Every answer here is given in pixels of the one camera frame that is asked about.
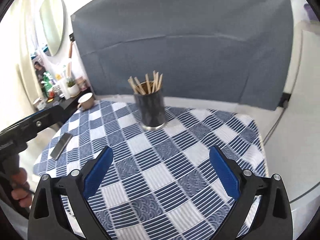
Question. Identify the grey fabric backdrop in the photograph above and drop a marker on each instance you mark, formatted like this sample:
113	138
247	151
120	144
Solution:
224	50

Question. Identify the silver flat metal bar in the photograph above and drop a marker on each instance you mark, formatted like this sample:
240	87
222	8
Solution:
60	146

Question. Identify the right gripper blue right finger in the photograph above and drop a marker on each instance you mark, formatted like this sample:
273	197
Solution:
228	179

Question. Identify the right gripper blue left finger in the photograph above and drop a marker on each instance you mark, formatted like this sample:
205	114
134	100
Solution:
94	171

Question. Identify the blue white patterned tablecloth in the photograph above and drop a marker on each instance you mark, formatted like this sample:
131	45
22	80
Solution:
161	184

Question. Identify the beige ceramic mug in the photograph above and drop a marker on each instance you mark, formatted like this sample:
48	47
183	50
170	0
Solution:
86	101

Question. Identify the dark metal utensil cup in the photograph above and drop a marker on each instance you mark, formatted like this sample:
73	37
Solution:
151	109

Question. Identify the oval wall mirror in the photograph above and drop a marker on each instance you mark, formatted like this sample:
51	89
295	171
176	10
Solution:
52	15

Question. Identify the white pot green plant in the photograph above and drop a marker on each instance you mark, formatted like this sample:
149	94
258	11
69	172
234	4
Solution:
72	87

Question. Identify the person's left hand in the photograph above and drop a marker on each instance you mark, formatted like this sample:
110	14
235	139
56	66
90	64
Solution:
20	186

